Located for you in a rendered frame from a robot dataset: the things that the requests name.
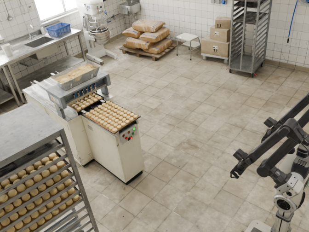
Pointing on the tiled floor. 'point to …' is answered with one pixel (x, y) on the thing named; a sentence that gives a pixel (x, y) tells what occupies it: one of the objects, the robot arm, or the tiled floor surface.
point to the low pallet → (148, 52)
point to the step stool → (189, 42)
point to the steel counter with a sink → (34, 51)
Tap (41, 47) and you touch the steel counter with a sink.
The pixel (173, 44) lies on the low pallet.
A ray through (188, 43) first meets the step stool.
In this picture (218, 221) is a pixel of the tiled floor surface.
